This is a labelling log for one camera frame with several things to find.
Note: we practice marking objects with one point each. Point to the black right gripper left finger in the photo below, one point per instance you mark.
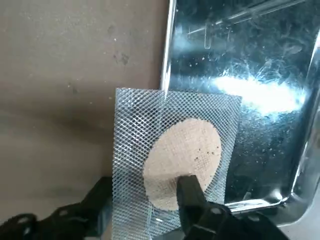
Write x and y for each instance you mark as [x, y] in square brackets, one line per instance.
[62, 222]

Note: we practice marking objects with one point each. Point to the steel tray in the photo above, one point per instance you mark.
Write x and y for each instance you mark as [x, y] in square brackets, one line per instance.
[250, 50]

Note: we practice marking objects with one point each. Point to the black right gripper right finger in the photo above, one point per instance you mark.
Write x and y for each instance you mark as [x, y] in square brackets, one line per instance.
[200, 220]

